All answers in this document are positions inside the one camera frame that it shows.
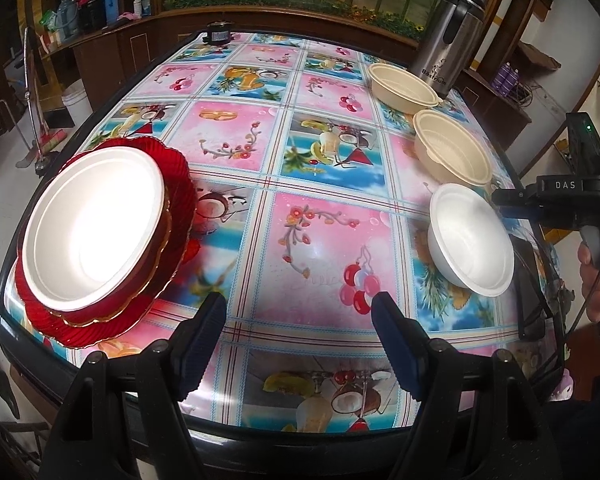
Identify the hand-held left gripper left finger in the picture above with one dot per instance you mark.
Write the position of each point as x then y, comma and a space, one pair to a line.
200, 350

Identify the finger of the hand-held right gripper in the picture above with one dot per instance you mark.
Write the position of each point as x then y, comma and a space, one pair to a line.
507, 202

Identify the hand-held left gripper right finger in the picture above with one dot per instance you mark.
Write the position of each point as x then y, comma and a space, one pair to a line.
400, 350

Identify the small white bowl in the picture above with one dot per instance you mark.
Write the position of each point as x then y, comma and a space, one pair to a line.
470, 230

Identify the beige ribbed bowl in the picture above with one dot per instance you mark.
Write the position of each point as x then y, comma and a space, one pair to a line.
402, 82
452, 145

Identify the gold-rimmed red glass plate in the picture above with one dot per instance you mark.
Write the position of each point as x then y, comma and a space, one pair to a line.
155, 250

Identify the large white bowl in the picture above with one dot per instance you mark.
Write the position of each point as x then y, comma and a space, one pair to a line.
90, 230

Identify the large red glass plate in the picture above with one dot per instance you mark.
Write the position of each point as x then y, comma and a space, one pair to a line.
180, 172

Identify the person's right hand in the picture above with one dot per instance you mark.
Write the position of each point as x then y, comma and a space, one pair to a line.
595, 295

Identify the wooden corner shelf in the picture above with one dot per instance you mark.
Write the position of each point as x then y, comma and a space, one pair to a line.
510, 110

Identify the purple bottle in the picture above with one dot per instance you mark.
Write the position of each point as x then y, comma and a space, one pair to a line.
513, 79
501, 79

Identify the fruit print tablecloth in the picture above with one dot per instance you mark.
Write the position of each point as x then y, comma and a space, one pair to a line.
320, 240

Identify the stainless steel kettle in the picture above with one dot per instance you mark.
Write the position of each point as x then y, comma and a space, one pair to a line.
445, 45

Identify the white paper roll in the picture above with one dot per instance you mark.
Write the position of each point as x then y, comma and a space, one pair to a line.
497, 20

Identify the colourful broom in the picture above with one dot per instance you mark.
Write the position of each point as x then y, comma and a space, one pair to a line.
52, 141

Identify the white plastic bucket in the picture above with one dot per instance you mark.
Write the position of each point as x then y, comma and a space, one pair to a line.
76, 105

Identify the long wooden cabinet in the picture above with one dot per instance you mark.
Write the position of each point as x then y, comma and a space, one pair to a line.
145, 45

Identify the pink cloth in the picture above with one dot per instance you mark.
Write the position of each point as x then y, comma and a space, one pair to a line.
127, 16

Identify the white bottle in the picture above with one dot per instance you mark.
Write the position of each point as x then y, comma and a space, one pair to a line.
137, 6

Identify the blue plastic jug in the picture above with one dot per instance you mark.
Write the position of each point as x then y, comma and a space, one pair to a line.
67, 20

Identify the black kitchen appliance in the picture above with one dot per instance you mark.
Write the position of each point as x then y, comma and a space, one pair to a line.
92, 10

